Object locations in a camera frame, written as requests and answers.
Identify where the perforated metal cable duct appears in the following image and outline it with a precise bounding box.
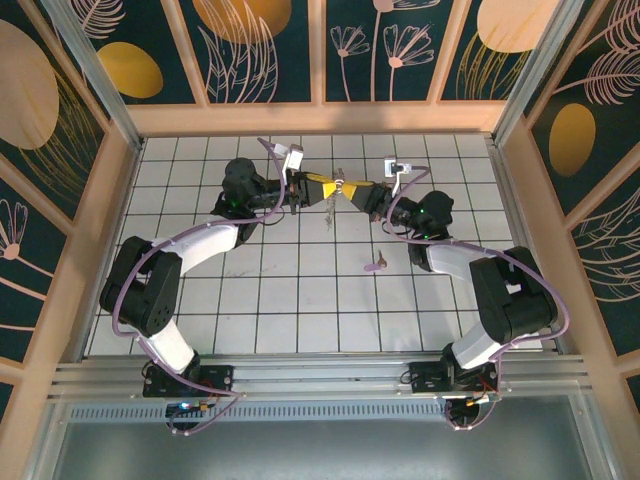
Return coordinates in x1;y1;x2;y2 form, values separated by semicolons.
64;402;451;424

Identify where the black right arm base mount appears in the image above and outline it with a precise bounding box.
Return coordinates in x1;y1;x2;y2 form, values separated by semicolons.
407;357;501;401

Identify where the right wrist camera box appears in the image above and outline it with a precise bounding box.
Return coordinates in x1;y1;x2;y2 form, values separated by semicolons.
382;157;414;179

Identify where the key with purple head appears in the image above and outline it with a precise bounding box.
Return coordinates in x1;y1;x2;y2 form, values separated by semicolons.
361;248;389;275

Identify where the aluminium corner post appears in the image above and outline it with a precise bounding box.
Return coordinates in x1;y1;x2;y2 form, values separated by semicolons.
42;0;146;154
492;0;589;147

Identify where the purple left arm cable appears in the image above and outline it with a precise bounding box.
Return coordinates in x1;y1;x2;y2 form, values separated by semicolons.
112;137;296;437

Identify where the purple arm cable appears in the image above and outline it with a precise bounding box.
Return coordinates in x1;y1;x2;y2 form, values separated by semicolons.
385;164;573;432
112;137;296;437

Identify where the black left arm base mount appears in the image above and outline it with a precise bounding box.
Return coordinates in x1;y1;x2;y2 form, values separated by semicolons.
142;360;236;399

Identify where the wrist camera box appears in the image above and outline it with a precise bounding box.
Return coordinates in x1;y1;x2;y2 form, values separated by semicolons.
282;143;305;172
382;157;414;179

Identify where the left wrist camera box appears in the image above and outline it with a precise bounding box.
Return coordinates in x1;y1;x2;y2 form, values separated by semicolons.
282;143;305;172

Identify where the aluminium side rail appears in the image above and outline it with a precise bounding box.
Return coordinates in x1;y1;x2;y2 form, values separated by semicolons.
485;133;554;326

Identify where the grey metal sheet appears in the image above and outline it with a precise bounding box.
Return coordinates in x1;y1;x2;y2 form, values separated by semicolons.
29;394;616;480

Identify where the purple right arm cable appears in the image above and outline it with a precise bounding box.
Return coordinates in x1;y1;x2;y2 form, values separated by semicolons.
385;164;573;432

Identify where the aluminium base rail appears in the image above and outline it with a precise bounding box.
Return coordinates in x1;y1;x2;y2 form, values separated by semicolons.
49;351;587;401

